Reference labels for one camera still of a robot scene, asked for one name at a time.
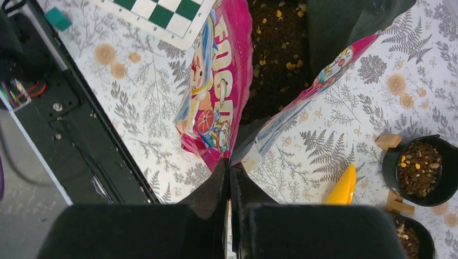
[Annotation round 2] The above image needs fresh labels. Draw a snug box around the floral table mat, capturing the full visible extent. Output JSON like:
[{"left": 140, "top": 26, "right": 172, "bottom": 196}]
[{"left": 36, "top": 0, "right": 458, "bottom": 259}]

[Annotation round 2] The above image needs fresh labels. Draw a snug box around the teal small block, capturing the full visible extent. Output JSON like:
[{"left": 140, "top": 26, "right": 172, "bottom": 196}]
[{"left": 44, "top": 7, "right": 72, "bottom": 31}]

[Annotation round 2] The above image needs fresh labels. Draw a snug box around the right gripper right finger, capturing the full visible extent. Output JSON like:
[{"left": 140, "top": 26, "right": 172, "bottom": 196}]
[{"left": 229, "top": 164, "right": 405, "bottom": 258}]

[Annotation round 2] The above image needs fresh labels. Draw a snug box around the yellow plastic scoop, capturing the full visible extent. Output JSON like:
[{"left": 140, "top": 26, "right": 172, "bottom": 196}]
[{"left": 325, "top": 164, "right": 356, "bottom": 205}]

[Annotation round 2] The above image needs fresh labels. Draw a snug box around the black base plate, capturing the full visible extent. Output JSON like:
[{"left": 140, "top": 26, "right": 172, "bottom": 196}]
[{"left": 1, "top": 1, "right": 159, "bottom": 204}]

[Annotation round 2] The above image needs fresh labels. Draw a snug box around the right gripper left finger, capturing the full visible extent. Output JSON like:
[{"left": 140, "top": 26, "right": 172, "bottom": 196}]
[{"left": 38, "top": 159, "right": 229, "bottom": 258}]

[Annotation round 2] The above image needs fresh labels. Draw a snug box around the green white chessboard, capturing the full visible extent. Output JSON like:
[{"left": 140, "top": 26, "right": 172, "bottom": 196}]
[{"left": 93, "top": 0, "right": 217, "bottom": 50}]

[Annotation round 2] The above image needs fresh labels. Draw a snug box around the pink blue pet food bag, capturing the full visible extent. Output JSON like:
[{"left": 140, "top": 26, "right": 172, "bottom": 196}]
[{"left": 174, "top": 1, "right": 414, "bottom": 170}]

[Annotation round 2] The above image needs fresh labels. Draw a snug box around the black pet bowl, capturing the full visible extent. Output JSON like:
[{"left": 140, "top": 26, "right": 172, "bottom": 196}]
[
  {"left": 394, "top": 215, "right": 436, "bottom": 259},
  {"left": 375, "top": 134, "right": 457, "bottom": 214}
]

